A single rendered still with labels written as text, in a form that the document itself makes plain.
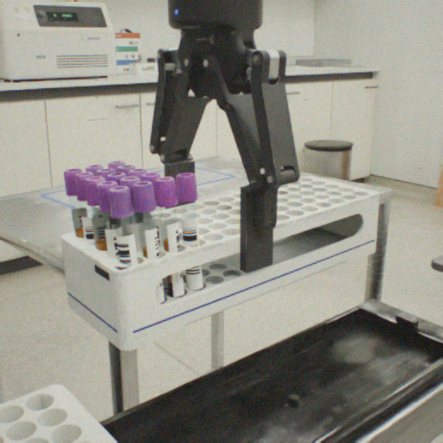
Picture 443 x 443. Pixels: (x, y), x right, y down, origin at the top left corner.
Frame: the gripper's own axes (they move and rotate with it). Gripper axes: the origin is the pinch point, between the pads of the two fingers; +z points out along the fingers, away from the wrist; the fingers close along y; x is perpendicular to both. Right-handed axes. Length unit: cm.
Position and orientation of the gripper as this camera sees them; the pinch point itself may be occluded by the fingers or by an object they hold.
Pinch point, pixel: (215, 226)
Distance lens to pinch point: 49.4
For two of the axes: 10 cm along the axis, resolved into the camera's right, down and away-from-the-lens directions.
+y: -6.2, -2.3, 7.5
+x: -7.8, 1.8, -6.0
